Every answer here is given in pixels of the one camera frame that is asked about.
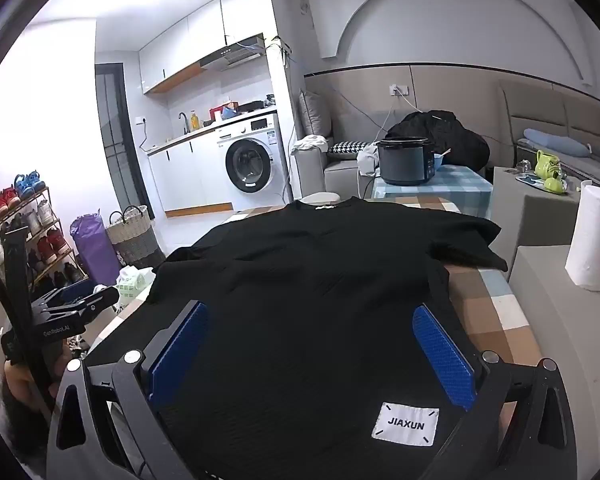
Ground houndstooth pillow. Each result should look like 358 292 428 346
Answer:
327 141 370 157

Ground white round stool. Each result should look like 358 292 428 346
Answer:
302 191 353 203

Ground brown blue checked tablecloth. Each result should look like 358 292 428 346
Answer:
87 195 543 376

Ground dark glass door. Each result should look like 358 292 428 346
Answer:
95 60 153 221

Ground light grey cloth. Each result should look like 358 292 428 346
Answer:
356 142 382 177

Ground grey sofa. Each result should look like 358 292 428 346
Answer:
291 67 506 198

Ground white base cabinets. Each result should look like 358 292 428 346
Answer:
147 132 233 218

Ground black rice cooker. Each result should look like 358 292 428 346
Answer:
376 136 436 187

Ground white paper towel roll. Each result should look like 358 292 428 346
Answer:
565 184 600 292

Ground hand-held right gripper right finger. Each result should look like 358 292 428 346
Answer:
411 302 578 480

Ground grey tea tray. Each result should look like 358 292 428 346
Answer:
515 172 570 197

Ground grey block cabinet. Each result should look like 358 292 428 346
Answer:
491 166 600 386

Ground beige padded sofa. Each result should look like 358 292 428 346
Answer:
497 79 600 181

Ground black t-shirt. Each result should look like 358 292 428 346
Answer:
85 199 511 480

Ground white wall cabinets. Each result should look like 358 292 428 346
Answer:
139 0 271 95

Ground silver range hood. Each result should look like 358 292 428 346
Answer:
200 34 267 72

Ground black bag on sofa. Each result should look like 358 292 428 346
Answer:
386 109 492 170

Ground green white plastic bag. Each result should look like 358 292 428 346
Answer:
115 266 157 306

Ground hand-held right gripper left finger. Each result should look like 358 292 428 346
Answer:
47 300 211 480

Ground woven laundry basket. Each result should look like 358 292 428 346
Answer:
105 205 167 268

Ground blue pillow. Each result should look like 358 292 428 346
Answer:
522 128 592 158

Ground person's left hand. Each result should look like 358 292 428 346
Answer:
4 359 37 409

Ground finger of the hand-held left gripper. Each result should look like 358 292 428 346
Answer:
32 280 121 318

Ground red blue bag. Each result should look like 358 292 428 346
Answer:
208 103 242 122

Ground purple bag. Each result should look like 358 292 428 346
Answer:
70 213 122 286

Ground grey cushion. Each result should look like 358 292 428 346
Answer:
298 89 333 137

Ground light blue checked table cover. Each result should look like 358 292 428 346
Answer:
371 164 495 218

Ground white cloth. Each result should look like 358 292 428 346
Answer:
292 135 329 155

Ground white washing machine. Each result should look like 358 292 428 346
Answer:
214 112 287 211

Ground shoe rack with shoes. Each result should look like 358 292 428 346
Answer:
0 172 86 291

